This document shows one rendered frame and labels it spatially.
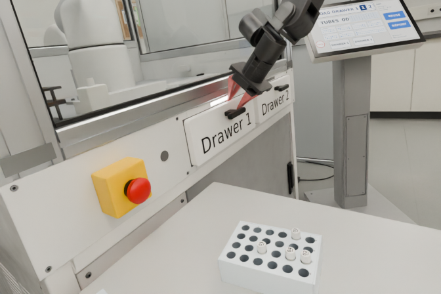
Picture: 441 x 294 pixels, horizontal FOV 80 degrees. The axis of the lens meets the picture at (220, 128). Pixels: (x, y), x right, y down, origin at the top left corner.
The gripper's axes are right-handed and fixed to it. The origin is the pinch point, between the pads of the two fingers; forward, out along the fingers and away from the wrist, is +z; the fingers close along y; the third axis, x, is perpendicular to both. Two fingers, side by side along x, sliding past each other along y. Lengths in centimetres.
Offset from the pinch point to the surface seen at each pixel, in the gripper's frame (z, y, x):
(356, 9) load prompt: -25, 8, -98
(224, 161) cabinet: 13.5, -8.3, 4.6
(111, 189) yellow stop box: 0.1, -5.1, 39.5
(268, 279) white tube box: -6.8, -28.3, 34.2
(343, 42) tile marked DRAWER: -12, -1, -81
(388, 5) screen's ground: -33, -2, -108
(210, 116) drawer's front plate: 0.7, -0.5, 10.3
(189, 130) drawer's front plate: 1.4, -1.2, 18.0
